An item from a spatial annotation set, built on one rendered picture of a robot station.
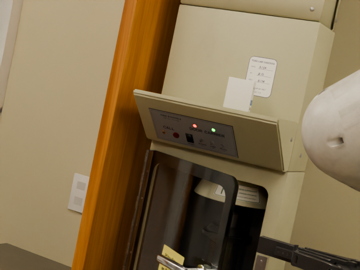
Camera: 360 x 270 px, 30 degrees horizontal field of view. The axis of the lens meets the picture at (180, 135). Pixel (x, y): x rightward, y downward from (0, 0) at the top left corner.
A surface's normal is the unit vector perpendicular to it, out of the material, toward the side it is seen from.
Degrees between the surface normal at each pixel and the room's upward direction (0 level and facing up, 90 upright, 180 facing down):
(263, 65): 90
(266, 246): 89
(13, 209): 90
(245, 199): 67
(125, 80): 90
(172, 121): 135
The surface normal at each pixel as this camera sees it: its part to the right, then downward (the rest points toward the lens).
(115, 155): 0.86, 0.20
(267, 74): -0.47, -0.05
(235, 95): -0.17, 0.02
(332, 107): -0.63, -0.40
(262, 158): -0.48, 0.66
